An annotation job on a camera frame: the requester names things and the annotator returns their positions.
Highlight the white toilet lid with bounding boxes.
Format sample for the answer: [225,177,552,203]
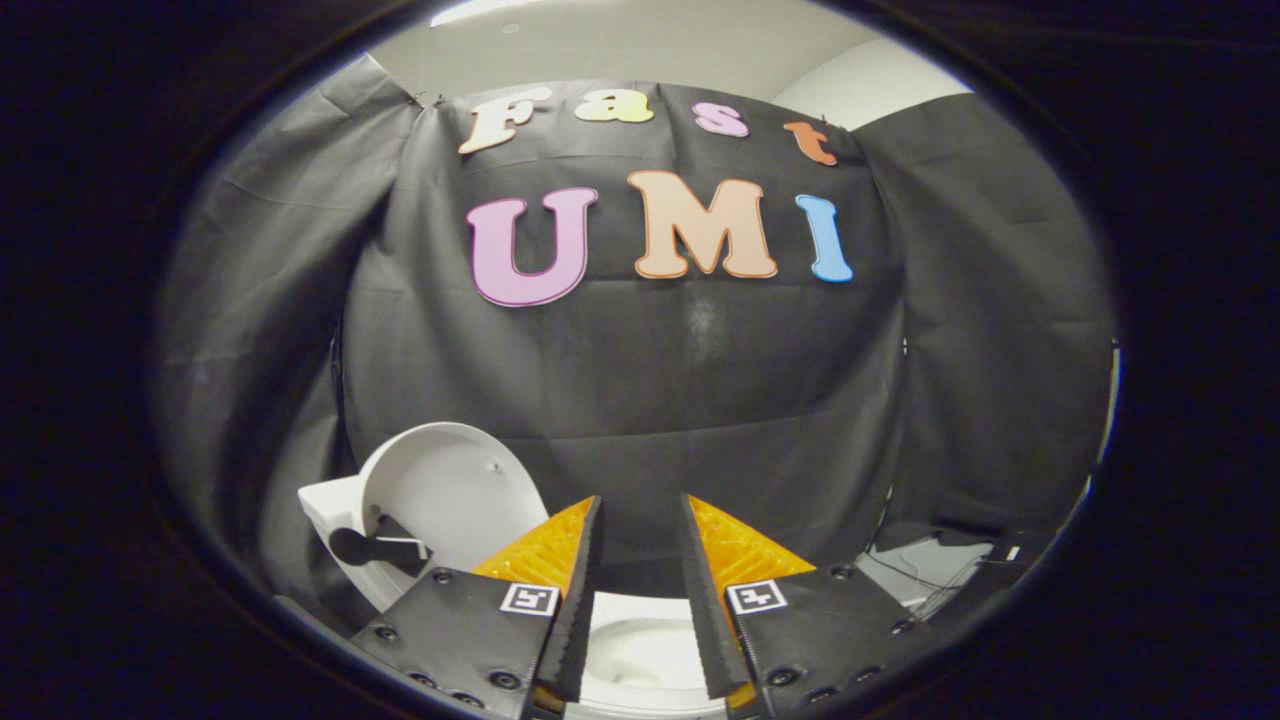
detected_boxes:
[358,422,550,578]

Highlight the tangle of cables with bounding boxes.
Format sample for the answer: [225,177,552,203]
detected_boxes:
[858,543,996,623]

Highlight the black backdrop cloth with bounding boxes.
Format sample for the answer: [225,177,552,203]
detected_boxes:
[155,55,1117,641]

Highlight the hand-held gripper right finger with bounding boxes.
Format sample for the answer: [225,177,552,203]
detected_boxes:
[680,493,917,720]

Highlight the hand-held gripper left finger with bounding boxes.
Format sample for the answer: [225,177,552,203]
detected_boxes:
[350,495,605,720]

